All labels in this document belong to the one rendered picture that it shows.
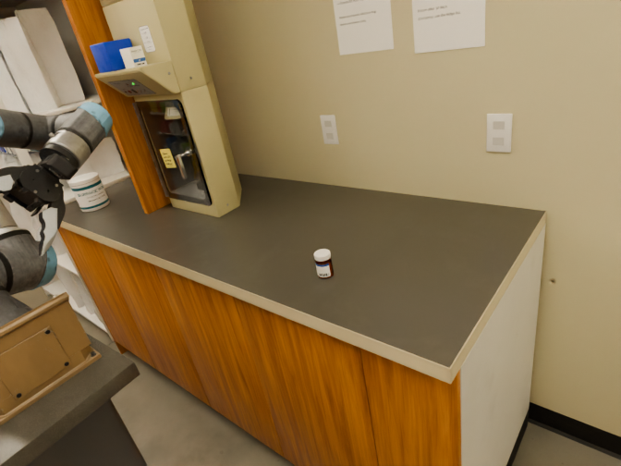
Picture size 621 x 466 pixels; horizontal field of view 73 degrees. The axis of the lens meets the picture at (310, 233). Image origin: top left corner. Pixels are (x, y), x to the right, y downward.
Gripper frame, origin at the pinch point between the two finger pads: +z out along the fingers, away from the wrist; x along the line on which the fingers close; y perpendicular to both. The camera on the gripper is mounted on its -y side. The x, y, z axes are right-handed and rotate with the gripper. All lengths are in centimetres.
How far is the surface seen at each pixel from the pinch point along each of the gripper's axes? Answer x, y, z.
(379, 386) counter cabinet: -77, -32, -2
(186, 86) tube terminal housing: -16, 17, -83
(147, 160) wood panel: -32, 60, -84
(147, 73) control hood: -5, 18, -75
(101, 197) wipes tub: -36, 99, -81
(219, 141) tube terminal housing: -38, 22, -81
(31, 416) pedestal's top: -28.8, 20.3, 20.5
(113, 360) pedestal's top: -36.6, 15.2, 5.2
